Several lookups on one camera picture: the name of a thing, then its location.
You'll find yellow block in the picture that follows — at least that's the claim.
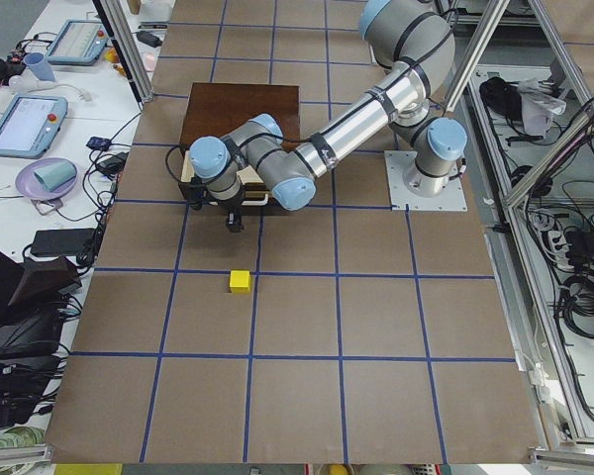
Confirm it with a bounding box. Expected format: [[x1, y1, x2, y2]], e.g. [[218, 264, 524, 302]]
[[229, 269, 251, 294]]

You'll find lower teach pendant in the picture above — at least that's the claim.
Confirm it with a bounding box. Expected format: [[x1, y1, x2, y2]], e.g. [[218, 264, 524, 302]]
[[0, 94, 68, 159]]

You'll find dark wooden drawer cabinet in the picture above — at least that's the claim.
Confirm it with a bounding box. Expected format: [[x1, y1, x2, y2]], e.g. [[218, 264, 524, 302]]
[[179, 82, 300, 147]]

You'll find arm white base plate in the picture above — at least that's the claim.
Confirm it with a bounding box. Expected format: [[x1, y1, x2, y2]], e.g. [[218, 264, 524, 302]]
[[384, 150, 467, 212]]

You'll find teal cup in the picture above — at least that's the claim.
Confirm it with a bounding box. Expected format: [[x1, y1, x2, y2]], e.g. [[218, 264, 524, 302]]
[[34, 159, 76, 192]]

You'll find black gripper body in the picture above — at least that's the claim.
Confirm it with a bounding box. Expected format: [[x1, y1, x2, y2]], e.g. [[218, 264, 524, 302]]
[[188, 177, 245, 214]]

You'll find light wood drawer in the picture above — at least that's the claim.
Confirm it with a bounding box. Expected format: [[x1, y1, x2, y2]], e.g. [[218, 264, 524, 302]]
[[176, 146, 294, 215]]

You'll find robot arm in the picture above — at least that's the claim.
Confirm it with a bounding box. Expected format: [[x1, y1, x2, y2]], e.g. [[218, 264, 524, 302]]
[[188, 1, 467, 233]]

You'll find aluminium frame post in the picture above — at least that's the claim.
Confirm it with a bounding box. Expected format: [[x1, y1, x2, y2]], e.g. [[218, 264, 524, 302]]
[[92, 0, 153, 104]]

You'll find black power adapter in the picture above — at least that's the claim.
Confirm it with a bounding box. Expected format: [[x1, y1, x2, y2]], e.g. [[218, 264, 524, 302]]
[[30, 228, 95, 257]]

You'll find blue cup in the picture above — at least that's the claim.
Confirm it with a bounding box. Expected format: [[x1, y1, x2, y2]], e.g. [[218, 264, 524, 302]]
[[23, 52, 56, 82]]

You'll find upper teach pendant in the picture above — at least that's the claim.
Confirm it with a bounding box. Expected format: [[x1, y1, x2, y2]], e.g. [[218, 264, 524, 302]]
[[46, 20, 108, 66]]

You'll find purple plate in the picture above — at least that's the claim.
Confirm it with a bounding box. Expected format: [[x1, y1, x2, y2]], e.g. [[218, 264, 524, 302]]
[[15, 157, 78, 201]]

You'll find teach pendant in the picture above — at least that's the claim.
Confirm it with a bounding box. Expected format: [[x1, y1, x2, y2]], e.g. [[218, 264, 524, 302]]
[[46, 20, 108, 66], [0, 94, 68, 159]]

